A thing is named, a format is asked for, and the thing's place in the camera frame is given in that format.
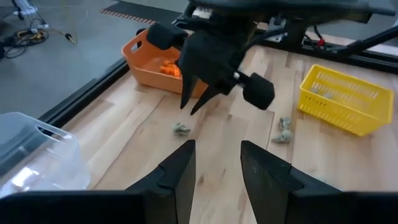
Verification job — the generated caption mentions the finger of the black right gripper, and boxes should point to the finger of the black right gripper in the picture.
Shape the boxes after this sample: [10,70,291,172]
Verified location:
[190,85,224,116]
[180,73,200,110]

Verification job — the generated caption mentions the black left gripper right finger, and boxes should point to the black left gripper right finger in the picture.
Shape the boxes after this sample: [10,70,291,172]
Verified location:
[241,140,346,224]

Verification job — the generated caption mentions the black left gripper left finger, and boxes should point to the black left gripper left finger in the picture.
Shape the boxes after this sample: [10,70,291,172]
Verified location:
[126,139,197,224]

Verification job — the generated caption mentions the small beige plastic skull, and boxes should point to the small beige plastic skull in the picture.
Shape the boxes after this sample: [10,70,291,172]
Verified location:
[172,121,192,136]
[279,116,292,131]
[271,129,294,144]

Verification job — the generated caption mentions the yellow plastic basket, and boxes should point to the yellow plastic basket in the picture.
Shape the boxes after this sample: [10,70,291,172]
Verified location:
[297,64,395,137]

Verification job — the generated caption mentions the orange plastic bin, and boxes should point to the orange plastic bin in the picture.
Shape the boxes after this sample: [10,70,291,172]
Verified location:
[121,29,209,97]

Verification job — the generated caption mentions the black floor mat striped edge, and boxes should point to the black floor mat striped edge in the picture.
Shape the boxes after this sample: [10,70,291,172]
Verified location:
[99,0,190,26]

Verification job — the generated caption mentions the clear plastic bin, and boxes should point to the clear plastic bin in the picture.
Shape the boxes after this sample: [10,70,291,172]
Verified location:
[0,111,91,197]

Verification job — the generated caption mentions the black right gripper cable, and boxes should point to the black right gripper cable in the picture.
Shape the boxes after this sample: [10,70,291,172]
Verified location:
[239,27,290,58]

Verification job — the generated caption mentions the yellow floor cable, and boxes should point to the yellow floor cable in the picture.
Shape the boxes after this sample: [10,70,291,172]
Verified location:
[15,27,77,44]

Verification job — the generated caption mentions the black floor cable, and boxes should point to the black floor cable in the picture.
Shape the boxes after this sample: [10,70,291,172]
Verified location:
[0,37,50,60]

